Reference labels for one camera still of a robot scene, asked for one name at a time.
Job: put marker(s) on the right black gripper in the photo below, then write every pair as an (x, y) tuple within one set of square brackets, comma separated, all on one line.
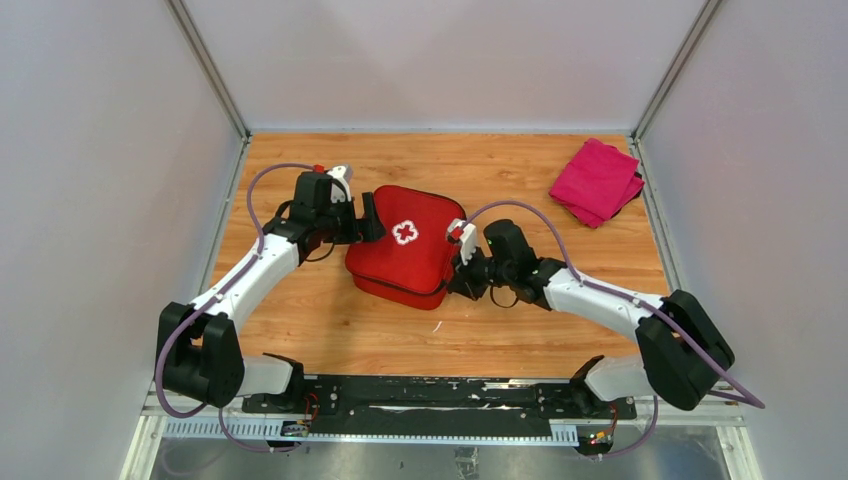
[(463, 281)]

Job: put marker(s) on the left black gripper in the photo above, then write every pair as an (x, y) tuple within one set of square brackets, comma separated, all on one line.
[(365, 229)]

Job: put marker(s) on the red black medicine kit case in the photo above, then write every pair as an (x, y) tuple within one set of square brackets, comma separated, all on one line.
[(411, 264)]

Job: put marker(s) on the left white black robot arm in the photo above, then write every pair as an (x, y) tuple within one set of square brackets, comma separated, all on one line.
[(198, 349)]

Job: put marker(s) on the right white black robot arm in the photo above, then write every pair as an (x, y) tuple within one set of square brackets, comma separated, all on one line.
[(680, 350)]

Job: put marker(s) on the pink folded cloth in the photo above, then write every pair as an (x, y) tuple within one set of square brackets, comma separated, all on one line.
[(597, 183)]

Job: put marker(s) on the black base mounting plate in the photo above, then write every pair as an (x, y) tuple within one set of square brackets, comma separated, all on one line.
[(438, 406)]

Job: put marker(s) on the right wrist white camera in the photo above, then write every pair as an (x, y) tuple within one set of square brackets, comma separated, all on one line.
[(463, 233)]

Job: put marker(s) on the wrist white camera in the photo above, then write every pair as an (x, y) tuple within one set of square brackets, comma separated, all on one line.
[(463, 233), (340, 185)]

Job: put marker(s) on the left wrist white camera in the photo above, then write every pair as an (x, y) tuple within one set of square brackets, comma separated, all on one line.
[(340, 185)]

